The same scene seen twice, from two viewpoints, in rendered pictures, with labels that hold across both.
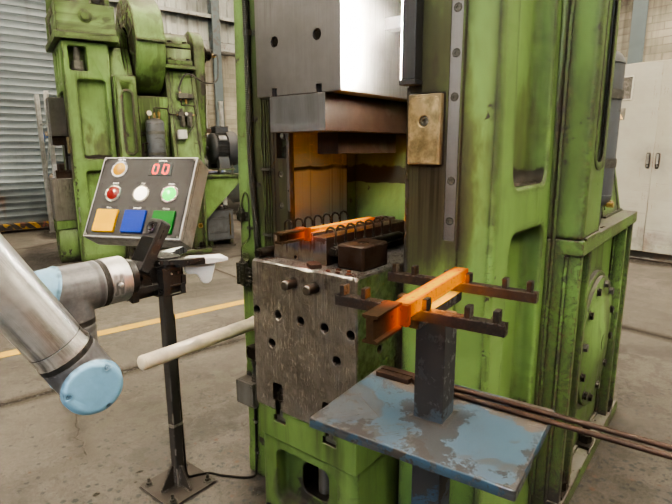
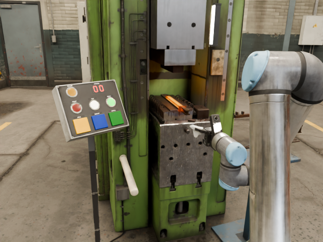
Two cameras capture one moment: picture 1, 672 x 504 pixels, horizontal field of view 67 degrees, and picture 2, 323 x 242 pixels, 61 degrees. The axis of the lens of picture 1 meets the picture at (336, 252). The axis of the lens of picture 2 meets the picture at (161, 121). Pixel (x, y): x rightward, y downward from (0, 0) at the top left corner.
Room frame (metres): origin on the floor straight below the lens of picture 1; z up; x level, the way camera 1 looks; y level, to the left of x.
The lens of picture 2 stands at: (0.50, 1.55, 1.46)
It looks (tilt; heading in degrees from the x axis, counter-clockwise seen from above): 18 degrees down; 305
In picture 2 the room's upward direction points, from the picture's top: 1 degrees clockwise
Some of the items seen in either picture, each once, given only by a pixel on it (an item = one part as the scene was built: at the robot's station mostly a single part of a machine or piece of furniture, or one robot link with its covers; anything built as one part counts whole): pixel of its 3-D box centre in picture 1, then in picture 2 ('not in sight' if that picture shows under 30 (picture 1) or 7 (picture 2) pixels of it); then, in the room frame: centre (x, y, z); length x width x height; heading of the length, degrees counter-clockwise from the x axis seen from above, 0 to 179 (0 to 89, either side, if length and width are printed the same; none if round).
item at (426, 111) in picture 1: (425, 129); (217, 62); (1.30, -0.22, 1.27); 0.09 x 0.02 x 0.17; 51
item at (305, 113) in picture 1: (344, 116); (169, 54); (1.56, -0.03, 1.32); 0.42 x 0.20 x 0.10; 141
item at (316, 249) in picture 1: (344, 236); (168, 106); (1.56, -0.03, 0.96); 0.42 x 0.20 x 0.09; 141
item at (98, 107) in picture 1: (147, 129); not in sight; (6.19, 2.22, 1.45); 2.18 x 1.23 x 2.89; 130
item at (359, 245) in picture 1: (363, 254); (200, 111); (1.33, -0.07, 0.95); 0.12 x 0.08 x 0.06; 141
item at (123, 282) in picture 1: (114, 280); (222, 142); (0.95, 0.43, 0.98); 0.10 x 0.05 x 0.09; 51
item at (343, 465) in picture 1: (359, 450); (172, 192); (1.53, -0.08, 0.23); 0.55 x 0.37 x 0.47; 141
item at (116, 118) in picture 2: (163, 222); (116, 118); (1.54, 0.53, 1.01); 0.07 x 0.05 x 0.07; 76
